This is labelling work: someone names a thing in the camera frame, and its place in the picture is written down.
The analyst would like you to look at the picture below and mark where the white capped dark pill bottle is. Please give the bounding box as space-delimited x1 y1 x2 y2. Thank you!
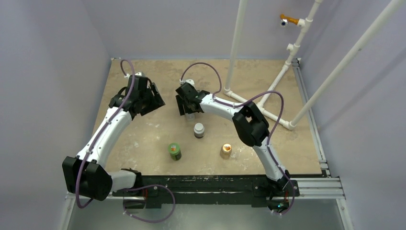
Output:
193 123 204 138

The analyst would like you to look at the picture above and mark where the clear plastic pill organizer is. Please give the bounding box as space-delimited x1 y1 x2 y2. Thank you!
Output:
185 114 195 122

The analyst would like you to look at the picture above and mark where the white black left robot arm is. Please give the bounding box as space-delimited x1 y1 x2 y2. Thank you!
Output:
62 72 165 201

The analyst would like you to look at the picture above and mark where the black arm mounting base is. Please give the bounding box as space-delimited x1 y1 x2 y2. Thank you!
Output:
113 174 300 211

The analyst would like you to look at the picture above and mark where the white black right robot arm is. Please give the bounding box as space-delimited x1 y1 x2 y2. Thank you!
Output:
176 82 295 195

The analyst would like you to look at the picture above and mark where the green pill bottle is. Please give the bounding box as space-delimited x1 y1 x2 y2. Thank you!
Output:
168 142 181 161

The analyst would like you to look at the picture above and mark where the amber pill bottle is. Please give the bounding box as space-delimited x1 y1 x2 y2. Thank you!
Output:
220 143 232 160

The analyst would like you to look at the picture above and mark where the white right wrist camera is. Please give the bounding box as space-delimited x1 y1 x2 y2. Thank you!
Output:
180 79 195 86

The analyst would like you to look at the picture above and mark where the white PVC pipe frame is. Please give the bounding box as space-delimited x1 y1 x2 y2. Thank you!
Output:
222 0 405 130

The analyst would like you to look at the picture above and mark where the aluminium extrusion frame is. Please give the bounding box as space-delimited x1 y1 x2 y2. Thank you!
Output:
58 58 354 230

